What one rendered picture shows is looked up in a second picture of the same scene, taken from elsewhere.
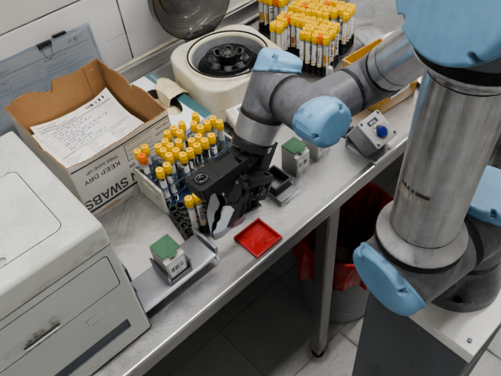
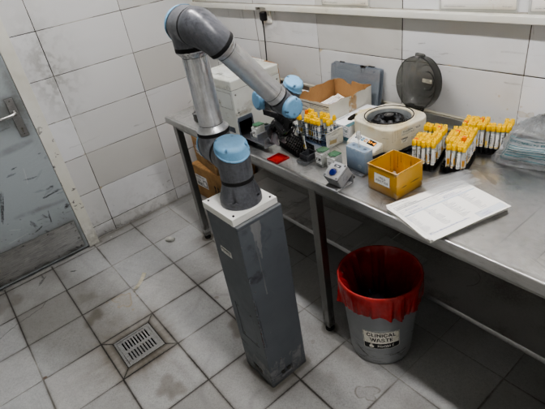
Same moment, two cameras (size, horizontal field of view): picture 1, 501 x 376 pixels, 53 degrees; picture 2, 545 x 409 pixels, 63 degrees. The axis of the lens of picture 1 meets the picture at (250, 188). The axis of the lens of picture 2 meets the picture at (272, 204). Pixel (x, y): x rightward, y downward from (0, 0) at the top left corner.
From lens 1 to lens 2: 1.82 m
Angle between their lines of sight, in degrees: 69
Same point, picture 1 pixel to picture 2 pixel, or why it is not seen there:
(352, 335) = (343, 347)
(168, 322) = not seen: hidden behind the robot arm
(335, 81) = not seen: hidden behind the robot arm
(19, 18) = (361, 50)
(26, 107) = (340, 84)
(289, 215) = (290, 165)
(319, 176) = (316, 170)
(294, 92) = not seen: hidden behind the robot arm
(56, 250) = (221, 79)
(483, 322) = (215, 204)
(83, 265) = (225, 91)
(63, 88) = (354, 87)
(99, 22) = (391, 73)
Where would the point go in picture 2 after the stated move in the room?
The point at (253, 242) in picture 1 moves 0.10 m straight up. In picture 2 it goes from (276, 157) to (272, 136)
